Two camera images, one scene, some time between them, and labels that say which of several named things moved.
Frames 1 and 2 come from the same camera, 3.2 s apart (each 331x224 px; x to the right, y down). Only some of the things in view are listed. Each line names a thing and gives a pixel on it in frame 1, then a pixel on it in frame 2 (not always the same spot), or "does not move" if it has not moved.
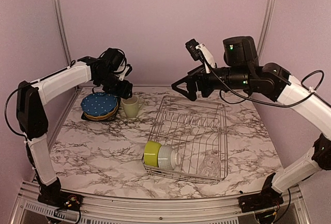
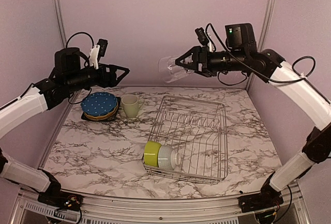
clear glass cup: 210,166 → 167,64
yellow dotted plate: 104,117 does not move
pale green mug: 131,106 does not move
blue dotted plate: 99,103 does not move
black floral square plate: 115,116 does not move
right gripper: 199,73 → 194,64
